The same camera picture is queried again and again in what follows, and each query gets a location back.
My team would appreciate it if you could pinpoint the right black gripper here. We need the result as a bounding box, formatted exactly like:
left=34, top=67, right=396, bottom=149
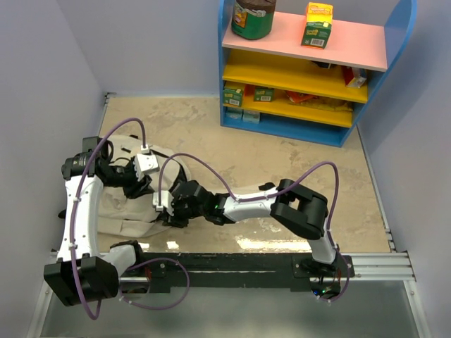
left=163, top=198, right=207, bottom=229

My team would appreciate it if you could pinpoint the beige canvas backpack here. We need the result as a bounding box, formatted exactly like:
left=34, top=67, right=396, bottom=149
left=98, top=134, right=192, bottom=239

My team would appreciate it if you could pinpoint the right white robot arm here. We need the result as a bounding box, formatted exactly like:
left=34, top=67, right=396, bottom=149
left=154, top=179, right=339, bottom=277

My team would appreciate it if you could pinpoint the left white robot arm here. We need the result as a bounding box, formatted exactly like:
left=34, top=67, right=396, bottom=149
left=44, top=137, right=159, bottom=306

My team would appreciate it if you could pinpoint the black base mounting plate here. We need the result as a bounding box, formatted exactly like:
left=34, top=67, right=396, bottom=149
left=120, top=252, right=355, bottom=293

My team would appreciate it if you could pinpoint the light blue box left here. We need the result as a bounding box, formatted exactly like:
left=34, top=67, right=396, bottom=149
left=225, top=107, right=243, bottom=120

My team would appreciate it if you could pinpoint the light blue box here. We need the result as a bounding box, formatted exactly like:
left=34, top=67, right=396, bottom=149
left=225, top=107, right=243, bottom=120
left=242, top=110, right=261, bottom=124

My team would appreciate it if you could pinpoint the light blue box right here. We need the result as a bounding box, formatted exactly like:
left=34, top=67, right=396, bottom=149
left=242, top=110, right=261, bottom=124

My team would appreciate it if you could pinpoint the green box left shelf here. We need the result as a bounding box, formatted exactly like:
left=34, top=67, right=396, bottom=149
left=223, top=86, right=244, bottom=107

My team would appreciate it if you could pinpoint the green box shelf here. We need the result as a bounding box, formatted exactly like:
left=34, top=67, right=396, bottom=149
left=254, top=86, right=275, bottom=102
left=223, top=86, right=244, bottom=107

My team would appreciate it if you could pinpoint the green box middle shelf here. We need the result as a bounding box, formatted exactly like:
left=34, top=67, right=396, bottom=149
left=254, top=86, right=275, bottom=102

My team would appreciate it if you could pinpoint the blue colourful shelf unit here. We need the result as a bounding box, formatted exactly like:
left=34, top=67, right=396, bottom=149
left=218, top=1, right=417, bottom=147

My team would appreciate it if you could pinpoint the orange snack packet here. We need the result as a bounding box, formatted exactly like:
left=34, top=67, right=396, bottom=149
left=285, top=90, right=318, bottom=104

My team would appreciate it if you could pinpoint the green brown jar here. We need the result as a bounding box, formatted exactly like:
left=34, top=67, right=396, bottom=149
left=231, top=0, right=276, bottom=40

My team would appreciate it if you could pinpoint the red white box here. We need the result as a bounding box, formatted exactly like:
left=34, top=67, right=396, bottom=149
left=341, top=65, right=367, bottom=88

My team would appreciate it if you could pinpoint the yellow green carton box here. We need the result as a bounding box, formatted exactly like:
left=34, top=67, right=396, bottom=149
left=301, top=2, right=333, bottom=49

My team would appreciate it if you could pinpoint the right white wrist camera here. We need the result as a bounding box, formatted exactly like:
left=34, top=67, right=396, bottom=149
left=152, top=190, right=173, bottom=215

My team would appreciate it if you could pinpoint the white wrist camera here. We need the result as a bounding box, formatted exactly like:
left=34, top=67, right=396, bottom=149
left=152, top=190, right=173, bottom=215
left=134, top=154, right=159, bottom=180

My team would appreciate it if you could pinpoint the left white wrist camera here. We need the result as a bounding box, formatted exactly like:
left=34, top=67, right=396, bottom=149
left=134, top=154, right=159, bottom=180

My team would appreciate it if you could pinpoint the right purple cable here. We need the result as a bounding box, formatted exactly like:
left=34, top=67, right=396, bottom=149
left=156, top=152, right=352, bottom=303

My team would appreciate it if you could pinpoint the aluminium rail frame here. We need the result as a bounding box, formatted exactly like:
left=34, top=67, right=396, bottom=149
left=29, top=96, right=426, bottom=337

